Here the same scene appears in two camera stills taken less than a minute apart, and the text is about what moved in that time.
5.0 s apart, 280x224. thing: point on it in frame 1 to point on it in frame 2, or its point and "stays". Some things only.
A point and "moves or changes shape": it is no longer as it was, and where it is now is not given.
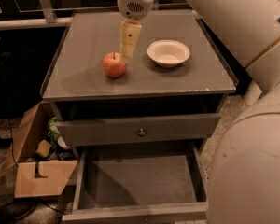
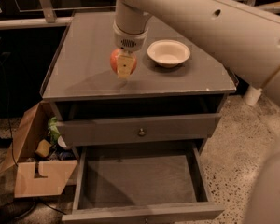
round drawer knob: [142, 133] stays
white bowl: [168, 53] stays
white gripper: [134, 6] to [129, 41]
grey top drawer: [91, 132] stays
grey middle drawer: [151, 183] stays
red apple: [113, 64] moves or changes shape
